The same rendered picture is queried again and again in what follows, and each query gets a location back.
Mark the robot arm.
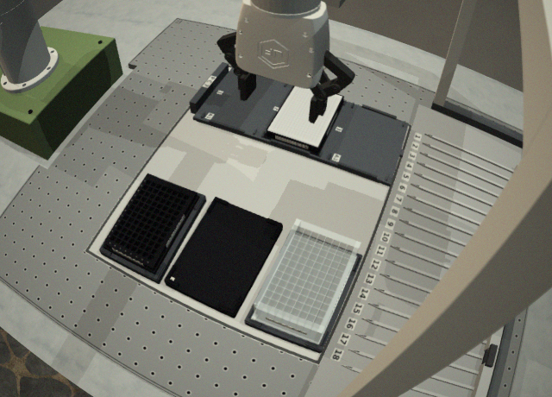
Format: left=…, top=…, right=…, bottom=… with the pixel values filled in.
left=0, top=0, right=321, bottom=93

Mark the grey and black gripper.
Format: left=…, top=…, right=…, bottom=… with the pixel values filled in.
left=216, top=0, right=355, bottom=123

